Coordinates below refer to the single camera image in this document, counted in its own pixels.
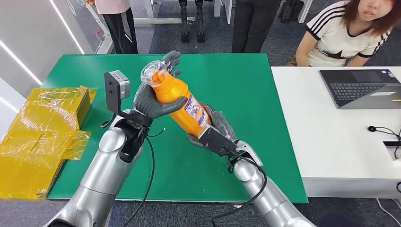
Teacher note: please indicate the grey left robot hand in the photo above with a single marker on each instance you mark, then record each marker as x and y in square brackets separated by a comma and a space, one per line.
[150, 105]

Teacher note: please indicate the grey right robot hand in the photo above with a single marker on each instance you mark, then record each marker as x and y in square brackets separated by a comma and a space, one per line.
[221, 120]

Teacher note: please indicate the orange plastic bottle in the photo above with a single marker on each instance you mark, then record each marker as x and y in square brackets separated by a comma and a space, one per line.
[178, 100]

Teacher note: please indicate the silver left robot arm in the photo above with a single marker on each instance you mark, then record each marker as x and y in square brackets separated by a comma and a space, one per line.
[103, 175]

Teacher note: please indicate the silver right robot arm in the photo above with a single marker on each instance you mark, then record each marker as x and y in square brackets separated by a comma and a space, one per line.
[266, 194]

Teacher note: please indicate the green table mat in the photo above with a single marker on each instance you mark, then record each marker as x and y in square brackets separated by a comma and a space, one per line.
[238, 94]

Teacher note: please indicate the standing person in pale top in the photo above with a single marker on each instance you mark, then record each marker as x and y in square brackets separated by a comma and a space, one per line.
[120, 31]

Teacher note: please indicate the white metal stand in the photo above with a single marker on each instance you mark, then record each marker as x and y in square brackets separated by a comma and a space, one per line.
[101, 37]

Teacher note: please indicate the black humanoid robot leg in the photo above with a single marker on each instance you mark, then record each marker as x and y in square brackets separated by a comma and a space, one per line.
[200, 22]
[184, 22]

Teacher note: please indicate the standing person in black trousers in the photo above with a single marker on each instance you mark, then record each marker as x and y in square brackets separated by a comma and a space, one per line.
[250, 25]

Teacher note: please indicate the white desk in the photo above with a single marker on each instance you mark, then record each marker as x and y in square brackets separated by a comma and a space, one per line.
[332, 141]

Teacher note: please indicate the yellow taped cardboard box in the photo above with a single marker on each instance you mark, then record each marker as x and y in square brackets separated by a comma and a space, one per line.
[37, 137]

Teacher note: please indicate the dark grey laptop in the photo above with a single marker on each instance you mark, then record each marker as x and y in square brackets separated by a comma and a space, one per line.
[357, 91]

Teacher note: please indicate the seated person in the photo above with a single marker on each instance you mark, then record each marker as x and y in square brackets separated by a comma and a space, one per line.
[332, 34]

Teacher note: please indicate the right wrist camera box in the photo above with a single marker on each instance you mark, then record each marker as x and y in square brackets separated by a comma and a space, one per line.
[216, 141]

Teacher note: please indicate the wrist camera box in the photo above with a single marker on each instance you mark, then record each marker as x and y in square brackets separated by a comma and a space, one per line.
[216, 141]
[116, 87]

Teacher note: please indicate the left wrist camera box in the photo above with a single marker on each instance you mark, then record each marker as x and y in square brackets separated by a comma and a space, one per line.
[116, 87]

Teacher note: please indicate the white background table frame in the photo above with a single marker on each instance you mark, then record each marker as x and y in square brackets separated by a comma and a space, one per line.
[156, 19]

